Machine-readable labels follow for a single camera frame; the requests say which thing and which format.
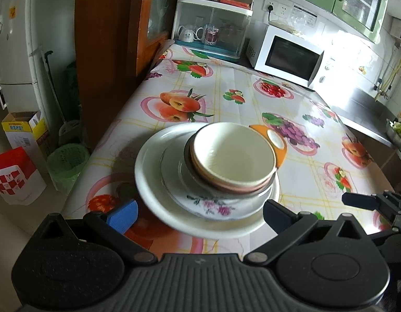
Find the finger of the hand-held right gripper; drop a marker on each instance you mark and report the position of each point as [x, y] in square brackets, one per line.
[359, 201]

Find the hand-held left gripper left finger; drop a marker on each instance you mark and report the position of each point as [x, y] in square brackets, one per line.
[122, 216]

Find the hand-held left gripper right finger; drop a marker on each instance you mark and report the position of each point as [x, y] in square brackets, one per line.
[275, 216]

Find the large plain white plate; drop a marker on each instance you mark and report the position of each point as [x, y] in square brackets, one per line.
[148, 182]

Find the brown bowl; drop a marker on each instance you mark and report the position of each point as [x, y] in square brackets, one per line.
[226, 188]

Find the white plate pink flower print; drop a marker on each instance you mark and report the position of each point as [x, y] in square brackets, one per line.
[220, 206]

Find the small orange bowl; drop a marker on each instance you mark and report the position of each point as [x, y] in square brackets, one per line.
[280, 154]

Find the cream bowl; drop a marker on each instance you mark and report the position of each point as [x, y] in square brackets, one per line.
[233, 149]

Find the green plastic basket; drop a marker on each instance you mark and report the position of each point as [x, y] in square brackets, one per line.
[67, 165]

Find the metal bowl of vegetables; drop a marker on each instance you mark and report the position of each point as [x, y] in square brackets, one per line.
[400, 135]

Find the stainless steel counter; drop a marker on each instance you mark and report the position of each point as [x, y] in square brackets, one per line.
[363, 110]

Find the red and white box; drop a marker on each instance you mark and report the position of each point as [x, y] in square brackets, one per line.
[15, 178]

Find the yellow cardboard box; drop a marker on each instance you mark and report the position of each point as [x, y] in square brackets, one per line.
[23, 133]

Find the mop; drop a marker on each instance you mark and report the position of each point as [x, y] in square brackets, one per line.
[54, 91]

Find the white microwave oven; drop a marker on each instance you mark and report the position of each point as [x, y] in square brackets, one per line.
[288, 55]

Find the brown wooden cabinet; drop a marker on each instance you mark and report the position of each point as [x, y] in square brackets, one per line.
[109, 55]

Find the glass cup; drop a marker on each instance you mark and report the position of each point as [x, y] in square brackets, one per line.
[211, 35]

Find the clear plastic bag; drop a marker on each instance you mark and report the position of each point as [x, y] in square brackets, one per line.
[299, 18]

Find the white mug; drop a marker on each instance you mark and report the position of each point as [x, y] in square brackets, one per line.
[201, 34]

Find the white refrigerator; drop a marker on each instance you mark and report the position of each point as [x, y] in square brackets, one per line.
[15, 39]

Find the clear plastic cup cabinet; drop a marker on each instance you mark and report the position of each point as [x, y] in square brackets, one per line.
[213, 16]

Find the yellow wall pipes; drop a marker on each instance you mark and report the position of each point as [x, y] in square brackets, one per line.
[387, 78]

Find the white wall socket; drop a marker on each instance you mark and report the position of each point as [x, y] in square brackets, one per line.
[276, 7]

